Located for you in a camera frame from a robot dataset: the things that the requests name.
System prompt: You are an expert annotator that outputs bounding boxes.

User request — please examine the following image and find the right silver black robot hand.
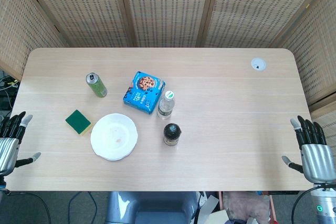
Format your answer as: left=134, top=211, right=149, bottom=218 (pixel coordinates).
left=281, top=115, right=336, bottom=184

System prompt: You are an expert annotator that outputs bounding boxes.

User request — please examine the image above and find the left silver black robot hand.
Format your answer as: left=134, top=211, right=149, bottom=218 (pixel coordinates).
left=0, top=111, right=41, bottom=177

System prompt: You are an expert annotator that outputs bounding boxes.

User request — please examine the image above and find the green yellow sponge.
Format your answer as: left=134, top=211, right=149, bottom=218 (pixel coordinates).
left=65, top=109, right=93, bottom=136

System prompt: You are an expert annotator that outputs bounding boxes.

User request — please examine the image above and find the white round plate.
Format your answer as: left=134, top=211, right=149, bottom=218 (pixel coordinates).
left=90, top=113, right=139, bottom=162

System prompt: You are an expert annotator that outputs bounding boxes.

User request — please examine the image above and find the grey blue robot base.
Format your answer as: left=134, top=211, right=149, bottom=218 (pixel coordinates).
left=104, top=191, right=199, bottom=224

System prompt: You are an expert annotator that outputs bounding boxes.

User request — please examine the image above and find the woven bamboo screen panel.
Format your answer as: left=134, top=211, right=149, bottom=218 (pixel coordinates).
left=201, top=0, right=333, bottom=49
left=0, top=0, right=68, bottom=81
left=18, top=0, right=136, bottom=49
left=117, top=0, right=219, bottom=49
left=309, top=100, right=336, bottom=146
left=272, top=0, right=336, bottom=109

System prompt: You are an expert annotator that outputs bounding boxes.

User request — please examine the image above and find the pink plastic bag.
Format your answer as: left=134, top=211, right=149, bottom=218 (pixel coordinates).
left=223, top=191, right=272, bottom=222

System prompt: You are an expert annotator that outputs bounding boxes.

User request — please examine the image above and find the green drink can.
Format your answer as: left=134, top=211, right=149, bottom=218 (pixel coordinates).
left=85, top=72, right=108, bottom=98

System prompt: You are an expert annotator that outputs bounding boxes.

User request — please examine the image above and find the white cardboard piece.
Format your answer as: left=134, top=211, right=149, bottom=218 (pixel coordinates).
left=194, top=195, right=229, bottom=224

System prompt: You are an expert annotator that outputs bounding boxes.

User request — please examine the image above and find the blue cookie box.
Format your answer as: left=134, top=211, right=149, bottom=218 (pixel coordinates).
left=122, top=71, right=166, bottom=115

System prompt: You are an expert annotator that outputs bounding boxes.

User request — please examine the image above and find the dark tea bottle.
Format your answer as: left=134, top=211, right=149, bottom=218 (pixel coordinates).
left=163, top=123, right=182, bottom=146

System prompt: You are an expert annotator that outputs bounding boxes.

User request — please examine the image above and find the clear plastic water bottle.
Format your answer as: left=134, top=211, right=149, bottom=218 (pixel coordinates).
left=156, top=90, right=176, bottom=120

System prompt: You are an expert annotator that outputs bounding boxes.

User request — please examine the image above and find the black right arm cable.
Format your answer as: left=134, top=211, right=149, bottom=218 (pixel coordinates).
left=291, top=186, right=316, bottom=224

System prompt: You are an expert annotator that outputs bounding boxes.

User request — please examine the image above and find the black left hand cable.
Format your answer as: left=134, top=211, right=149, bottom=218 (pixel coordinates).
left=5, top=191, right=51, bottom=224

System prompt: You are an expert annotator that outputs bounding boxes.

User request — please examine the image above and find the black equipment with cables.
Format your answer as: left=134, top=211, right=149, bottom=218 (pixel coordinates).
left=0, top=70, right=20, bottom=112

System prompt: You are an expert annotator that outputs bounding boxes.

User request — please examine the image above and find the black floor cable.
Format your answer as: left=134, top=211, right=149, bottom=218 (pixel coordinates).
left=68, top=191, right=98, bottom=219

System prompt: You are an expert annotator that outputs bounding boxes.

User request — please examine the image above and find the white round cable grommet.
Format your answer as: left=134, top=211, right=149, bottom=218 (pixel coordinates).
left=250, top=58, right=267, bottom=71

